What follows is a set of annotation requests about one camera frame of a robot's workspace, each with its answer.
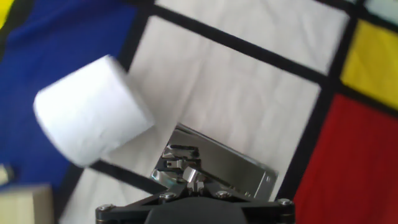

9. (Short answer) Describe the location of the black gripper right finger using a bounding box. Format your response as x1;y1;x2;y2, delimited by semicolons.
195;182;295;224

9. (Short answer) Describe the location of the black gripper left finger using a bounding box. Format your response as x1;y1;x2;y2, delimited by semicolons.
95;183;195;224

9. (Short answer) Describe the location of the white toilet paper roll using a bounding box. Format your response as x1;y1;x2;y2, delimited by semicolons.
32;54;156;169

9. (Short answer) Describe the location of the large wooden cube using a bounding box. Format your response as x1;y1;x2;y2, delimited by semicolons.
0;183;55;224

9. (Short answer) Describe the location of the colour block patterned cloth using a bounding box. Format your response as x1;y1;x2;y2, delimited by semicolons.
0;0;398;224

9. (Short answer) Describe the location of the small wooden cube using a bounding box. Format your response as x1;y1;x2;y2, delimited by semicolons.
0;163;15;186

